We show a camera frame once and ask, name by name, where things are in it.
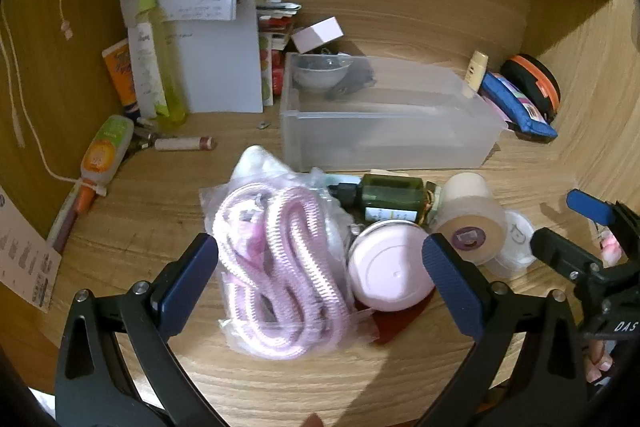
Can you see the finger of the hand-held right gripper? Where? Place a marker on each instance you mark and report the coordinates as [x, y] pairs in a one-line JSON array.
[[560, 252], [590, 206]]

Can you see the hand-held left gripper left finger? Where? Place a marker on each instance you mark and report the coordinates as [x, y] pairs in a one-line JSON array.
[[187, 282]]

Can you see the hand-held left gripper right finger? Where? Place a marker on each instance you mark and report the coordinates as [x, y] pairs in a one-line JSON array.
[[450, 287]]

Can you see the red velvet pouch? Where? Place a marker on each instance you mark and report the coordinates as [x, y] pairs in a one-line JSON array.
[[400, 324]]

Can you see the dark green bottle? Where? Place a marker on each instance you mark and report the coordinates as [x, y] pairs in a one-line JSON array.
[[395, 199]]

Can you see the clear plastic storage box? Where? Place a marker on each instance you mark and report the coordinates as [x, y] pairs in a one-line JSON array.
[[390, 132]]

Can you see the wooden desktop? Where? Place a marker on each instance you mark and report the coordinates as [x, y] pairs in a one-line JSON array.
[[165, 207]]

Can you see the person's right hand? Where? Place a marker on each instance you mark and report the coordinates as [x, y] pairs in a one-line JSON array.
[[600, 359]]

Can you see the white round lid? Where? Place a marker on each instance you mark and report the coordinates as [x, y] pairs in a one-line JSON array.
[[520, 242]]

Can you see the white tape roll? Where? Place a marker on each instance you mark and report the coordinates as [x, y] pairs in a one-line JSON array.
[[465, 212]]

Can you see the blue patchwork pouch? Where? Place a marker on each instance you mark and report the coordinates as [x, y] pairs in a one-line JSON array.
[[525, 117]]

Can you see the orange capped pen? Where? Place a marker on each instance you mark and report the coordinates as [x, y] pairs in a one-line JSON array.
[[82, 202]]

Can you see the white lip balm stick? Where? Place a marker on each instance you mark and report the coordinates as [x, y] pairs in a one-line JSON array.
[[185, 143]]

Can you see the black orange round case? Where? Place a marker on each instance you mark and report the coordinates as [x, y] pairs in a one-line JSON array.
[[537, 77]]

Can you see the metal nail clipper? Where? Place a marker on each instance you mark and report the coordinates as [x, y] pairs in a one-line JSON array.
[[142, 138]]

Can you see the green orange squeeze tube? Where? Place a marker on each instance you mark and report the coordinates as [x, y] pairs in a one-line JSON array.
[[102, 152]]

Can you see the printed paper card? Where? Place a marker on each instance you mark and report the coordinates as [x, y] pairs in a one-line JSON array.
[[25, 267]]

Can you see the cream squeeze tube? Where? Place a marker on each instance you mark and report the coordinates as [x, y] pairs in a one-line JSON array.
[[475, 72]]

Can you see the yellow-green spray bottle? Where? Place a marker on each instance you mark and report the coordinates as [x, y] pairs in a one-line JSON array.
[[167, 77]]

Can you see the white cardboard folder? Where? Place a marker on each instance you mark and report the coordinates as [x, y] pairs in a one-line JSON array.
[[220, 67]]

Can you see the white cosmetic tube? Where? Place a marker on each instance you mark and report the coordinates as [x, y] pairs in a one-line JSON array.
[[142, 67]]

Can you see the orange sunscreen tube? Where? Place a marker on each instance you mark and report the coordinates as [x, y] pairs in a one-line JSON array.
[[117, 72]]

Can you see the stack of booklets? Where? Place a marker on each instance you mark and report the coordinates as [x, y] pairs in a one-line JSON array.
[[272, 72]]

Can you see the black hair clip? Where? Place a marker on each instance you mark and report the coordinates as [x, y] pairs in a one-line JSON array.
[[357, 77]]

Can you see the small clear bowl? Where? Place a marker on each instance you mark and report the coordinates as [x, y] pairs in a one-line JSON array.
[[320, 77]]

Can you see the small white pink box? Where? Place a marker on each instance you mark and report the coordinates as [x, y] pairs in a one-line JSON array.
[[317, 34]]

